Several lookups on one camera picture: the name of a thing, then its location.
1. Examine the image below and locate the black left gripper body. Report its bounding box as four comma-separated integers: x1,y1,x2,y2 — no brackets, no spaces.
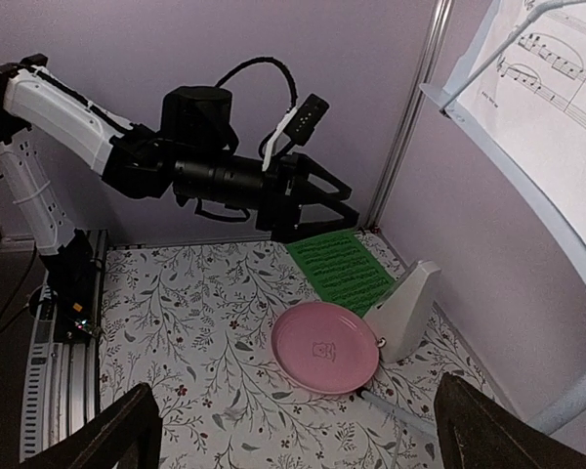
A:
255,153,313,242

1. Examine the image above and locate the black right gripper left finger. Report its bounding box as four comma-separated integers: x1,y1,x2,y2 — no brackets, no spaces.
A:
19,383,162,469

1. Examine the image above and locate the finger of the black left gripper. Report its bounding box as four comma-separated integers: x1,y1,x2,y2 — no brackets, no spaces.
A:
303,155,352,200
296,192,359,231

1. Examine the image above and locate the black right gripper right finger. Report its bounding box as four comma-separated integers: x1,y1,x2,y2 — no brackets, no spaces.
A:
434,373,586,469

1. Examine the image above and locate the green sheet music page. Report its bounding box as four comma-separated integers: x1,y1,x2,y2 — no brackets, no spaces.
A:
286,231,395,318

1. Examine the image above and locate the light blue music stand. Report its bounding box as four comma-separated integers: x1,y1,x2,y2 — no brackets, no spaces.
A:
358,0,586,469

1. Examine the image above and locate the white sheet music page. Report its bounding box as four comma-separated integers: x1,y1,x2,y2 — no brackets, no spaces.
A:
458,4,586,244

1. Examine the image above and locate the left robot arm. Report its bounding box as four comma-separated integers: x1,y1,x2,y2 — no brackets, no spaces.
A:
0,54,358,289

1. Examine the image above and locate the white metronome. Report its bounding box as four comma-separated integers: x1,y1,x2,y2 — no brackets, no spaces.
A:
363,261,441,363

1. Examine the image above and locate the pink plastic plate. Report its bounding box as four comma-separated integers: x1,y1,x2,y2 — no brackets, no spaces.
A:
271,302,380,395

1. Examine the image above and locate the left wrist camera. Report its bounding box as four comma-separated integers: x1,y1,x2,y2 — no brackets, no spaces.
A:
259,94,329,172

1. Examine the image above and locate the front aluminium rail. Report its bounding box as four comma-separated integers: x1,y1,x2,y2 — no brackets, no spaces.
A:
19,229,111,463

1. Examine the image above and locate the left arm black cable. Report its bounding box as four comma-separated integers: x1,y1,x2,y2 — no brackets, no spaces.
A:
214,57,302,152

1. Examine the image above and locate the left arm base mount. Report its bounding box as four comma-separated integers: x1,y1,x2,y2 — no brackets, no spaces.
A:
28,229,100,343

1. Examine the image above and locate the left aluminium frame post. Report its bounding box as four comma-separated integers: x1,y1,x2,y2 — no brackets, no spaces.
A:
363,0,454,230

